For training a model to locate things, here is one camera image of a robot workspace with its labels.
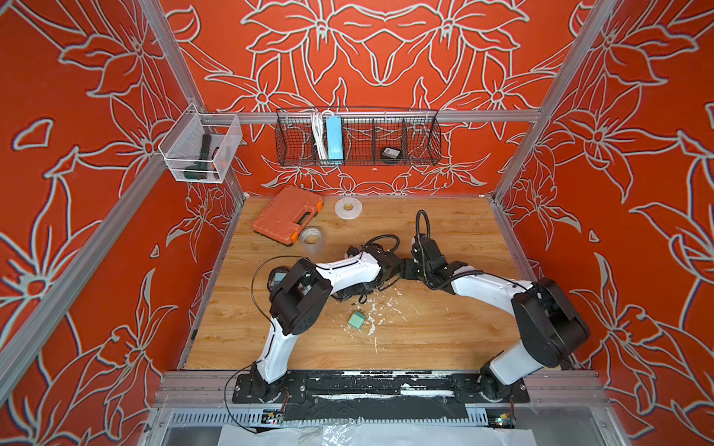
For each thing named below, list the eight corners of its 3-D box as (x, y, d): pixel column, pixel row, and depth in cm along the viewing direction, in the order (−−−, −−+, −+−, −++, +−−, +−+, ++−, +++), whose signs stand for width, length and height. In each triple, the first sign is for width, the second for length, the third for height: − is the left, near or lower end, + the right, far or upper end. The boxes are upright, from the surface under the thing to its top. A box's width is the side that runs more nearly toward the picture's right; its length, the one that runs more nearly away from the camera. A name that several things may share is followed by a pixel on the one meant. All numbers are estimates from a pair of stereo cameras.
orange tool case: (253, 232, 109) (249, 224, 105) (289, 192, 124) (287, 184, 120) (290, 248, 104) (287, 240, 100) (323, 205, 119) (322, 196, 115)
